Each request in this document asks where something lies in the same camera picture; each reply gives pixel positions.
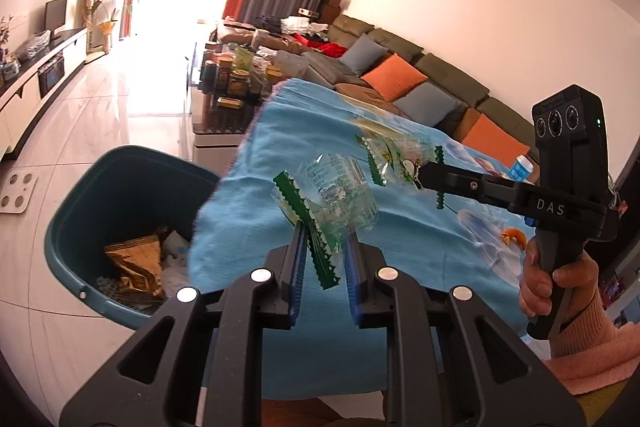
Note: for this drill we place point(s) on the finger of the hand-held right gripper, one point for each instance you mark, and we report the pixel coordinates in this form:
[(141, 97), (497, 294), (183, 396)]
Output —
[(465, 181)]

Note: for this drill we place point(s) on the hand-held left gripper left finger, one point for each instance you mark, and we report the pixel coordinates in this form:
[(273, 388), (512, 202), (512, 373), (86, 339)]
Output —
[(299, 267)]

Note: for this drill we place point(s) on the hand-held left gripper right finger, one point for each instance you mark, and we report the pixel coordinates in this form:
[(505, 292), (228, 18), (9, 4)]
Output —
[(352, 277)]

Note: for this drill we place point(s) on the clear wrapper with green edge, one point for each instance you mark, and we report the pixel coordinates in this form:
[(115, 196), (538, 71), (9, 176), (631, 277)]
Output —
[(340, 197), (395, 157)]

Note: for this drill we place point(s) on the teal plastic trash bin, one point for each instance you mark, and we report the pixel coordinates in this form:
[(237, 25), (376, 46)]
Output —
[(125, 187)]

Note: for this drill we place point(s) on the person's right forearm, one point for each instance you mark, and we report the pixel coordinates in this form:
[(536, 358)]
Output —
[(600, 347)]

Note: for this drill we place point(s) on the person's right hand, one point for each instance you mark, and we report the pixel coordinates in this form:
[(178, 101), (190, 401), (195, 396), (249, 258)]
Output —
[(582, 287)]

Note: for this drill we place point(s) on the orange cushion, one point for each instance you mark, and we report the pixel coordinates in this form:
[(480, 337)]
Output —
[(495, 139), (395, 77)]

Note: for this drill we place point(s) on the clear plastic packaging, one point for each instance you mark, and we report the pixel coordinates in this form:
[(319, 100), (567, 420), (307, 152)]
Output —
[(485, 232)]

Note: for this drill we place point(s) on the blue capped bottle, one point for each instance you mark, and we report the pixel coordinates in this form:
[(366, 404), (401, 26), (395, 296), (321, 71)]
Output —
[(522, 168)]

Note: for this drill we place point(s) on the orange peel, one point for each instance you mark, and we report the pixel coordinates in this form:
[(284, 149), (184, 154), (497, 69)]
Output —
[(514, 238)]

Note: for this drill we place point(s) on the grey-blue cushion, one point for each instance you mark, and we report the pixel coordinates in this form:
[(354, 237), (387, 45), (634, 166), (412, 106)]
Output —
[(427, 104), (365, 54)]

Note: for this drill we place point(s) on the olive green sofa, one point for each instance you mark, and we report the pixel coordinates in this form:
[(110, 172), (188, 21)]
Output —
[(450, 67)]

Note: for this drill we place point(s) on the white crumpled plastic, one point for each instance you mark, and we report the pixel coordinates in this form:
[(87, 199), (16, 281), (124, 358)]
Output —
[(175, 257)]

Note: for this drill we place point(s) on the blue cloth with pink backing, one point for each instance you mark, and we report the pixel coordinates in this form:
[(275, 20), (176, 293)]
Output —
[(280, 137)]

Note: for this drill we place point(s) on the coffee table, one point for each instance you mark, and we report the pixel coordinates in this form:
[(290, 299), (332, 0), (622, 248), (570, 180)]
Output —
[(215, 142)]

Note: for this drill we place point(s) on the gold foil packet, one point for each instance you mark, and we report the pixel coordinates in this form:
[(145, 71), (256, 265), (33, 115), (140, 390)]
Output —
[(135, 257)]

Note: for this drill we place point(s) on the white foam net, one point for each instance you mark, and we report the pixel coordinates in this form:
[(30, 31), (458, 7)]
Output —
[(110, 289)]

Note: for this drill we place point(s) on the red cloth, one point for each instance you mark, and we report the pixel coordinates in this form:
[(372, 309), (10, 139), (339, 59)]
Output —
[(325, 47)]

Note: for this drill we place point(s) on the cluster of jars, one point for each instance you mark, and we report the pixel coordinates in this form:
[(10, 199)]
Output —
[(235, 77)]

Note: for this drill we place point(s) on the brown box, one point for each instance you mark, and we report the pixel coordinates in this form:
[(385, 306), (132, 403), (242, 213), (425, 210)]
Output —
[(331, 7)]

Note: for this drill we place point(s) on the white clothes pile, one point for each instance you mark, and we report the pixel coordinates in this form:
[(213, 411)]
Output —
[(300, 26)]

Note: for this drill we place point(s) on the dark clothes pile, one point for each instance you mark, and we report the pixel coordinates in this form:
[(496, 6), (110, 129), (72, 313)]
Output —
[(269, 22)]

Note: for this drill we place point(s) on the white bathroom scale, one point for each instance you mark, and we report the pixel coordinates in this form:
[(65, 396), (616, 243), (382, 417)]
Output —
[(17, 192)]

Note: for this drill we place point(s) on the white TV cabinet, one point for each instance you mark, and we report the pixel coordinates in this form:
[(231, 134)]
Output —
[(30, 97)]

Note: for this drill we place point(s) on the glass bowl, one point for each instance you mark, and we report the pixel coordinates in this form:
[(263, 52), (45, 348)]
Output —
[(36, 46)]

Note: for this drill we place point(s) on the black monitor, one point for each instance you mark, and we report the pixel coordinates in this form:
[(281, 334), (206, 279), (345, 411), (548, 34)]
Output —
[(56, 17)]

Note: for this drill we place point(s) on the blue basket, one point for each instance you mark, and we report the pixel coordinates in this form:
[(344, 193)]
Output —
[(9, 69)]

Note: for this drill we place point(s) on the small plant in blue vase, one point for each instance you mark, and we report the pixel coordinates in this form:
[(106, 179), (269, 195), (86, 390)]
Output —
[(5, 37)]

